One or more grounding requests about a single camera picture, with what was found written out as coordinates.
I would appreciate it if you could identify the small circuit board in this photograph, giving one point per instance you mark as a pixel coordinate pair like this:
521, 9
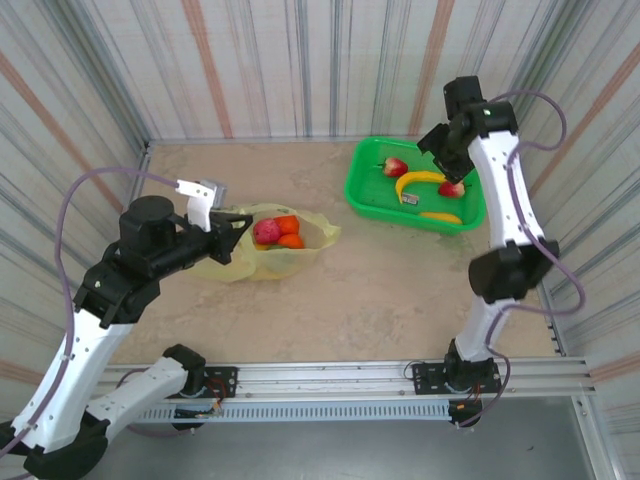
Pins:
197, 413

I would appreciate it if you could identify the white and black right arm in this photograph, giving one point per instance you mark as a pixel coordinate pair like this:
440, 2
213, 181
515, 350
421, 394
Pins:
505, 200

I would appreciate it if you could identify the yellow translucent plastic bag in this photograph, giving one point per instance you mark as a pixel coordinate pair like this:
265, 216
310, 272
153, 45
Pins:
220, 270

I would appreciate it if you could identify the red strawberry right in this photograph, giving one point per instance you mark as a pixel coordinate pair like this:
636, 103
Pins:
451, 189

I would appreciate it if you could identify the red strawberry left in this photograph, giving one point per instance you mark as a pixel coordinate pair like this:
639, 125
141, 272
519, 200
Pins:
395, 167

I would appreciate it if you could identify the red strawberry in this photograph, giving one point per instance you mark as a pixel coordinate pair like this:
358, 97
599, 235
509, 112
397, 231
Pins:
395, 167
451, 189

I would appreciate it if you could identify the yellow fake banana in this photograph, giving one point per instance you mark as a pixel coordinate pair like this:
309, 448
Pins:
440, 217
405, 182

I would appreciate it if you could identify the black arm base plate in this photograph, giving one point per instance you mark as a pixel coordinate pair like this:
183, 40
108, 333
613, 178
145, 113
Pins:
425, 377
222, 382

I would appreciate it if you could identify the small printed label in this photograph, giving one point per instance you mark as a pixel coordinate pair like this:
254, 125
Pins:
411, 200

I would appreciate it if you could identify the orange fake tangerine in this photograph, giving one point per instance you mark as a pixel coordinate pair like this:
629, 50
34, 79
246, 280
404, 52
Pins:
289, 224
291, 241

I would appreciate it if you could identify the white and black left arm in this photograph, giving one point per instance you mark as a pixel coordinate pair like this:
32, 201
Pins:
65, 370

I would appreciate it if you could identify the green plastic basket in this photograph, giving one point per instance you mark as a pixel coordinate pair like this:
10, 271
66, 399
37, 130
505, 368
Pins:
370, 200

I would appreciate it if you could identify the long aluminium rail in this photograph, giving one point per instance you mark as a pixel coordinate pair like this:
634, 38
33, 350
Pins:
325, 380

